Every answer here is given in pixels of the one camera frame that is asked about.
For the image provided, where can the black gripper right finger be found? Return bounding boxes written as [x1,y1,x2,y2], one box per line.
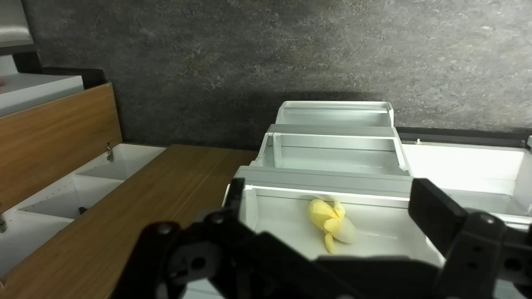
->
[411,176,532,299]

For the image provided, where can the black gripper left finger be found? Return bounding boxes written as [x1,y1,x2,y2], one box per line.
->
[110,176,281,299]

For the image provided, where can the white fridge door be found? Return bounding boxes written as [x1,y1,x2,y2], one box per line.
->
[399,131,532,229]

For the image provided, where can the white fridge door bin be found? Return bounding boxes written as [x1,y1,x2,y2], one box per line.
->
[273,100,398,136]
[251,123,413,179]
[223,164,448,267]

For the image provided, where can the yellow banana plush toy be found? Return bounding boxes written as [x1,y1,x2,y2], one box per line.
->
[306,196,360,254]

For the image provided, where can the brown wooden cabinet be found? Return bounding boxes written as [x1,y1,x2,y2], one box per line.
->
[0,81,258,299]

